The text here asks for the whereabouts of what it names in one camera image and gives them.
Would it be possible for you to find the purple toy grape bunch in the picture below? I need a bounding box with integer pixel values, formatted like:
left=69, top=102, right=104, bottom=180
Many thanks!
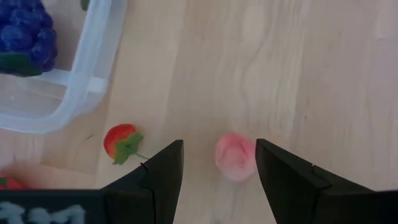
left=0, top=0, right=59, bottom=78

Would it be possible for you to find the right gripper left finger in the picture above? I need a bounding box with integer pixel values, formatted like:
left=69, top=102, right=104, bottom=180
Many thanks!
left=102, top=139, right=185, bottom=224

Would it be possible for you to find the clear plastic tupperware container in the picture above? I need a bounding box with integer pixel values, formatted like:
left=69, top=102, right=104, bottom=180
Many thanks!
left=0, top=0, right=127, bottom=134

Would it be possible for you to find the pink toy peach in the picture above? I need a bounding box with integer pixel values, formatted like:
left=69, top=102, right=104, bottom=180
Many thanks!
left=213, top=133, right=258, bottom=183

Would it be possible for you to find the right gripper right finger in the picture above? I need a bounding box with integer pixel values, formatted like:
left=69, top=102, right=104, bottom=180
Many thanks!
left=255, top=138, right=398, bottom=224

